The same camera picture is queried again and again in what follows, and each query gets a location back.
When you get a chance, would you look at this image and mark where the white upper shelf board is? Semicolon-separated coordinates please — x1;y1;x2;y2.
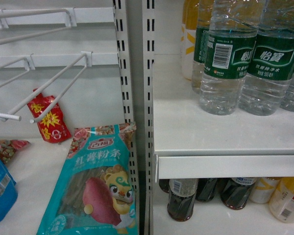
152;54;294;180

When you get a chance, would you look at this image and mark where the white slotted shelf upright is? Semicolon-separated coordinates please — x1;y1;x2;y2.
113;0;156;235

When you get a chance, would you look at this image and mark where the water bottle rear left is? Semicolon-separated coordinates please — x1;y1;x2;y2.
191;0;214;94

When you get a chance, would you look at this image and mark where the water bottle barcode label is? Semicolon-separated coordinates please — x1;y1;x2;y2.
199;0;264;116

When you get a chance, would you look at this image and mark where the water bottle green label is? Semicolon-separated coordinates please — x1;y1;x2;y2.
238;0;294;116

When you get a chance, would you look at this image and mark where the dark tea bottle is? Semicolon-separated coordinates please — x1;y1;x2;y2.
220;177;257;210
167;178;198;222

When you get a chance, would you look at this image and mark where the teal sweet potato noodle bag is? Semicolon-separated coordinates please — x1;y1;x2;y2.
37;122;139;235

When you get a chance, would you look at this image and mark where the red sauce packet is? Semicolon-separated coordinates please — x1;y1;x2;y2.
27;93;72;143

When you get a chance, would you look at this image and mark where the yellow white drink bottle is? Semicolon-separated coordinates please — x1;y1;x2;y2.
180;0;199;81
269;177;294;223
249;177;282;204

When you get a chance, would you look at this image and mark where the floral snack bag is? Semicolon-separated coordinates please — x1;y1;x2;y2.
0;139;30;165

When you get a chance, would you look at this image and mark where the blue package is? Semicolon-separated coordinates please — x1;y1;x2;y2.
0;141;19;228

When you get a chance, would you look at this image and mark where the white wire display hook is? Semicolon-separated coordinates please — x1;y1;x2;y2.
0;55;35;121
29;50;93;124

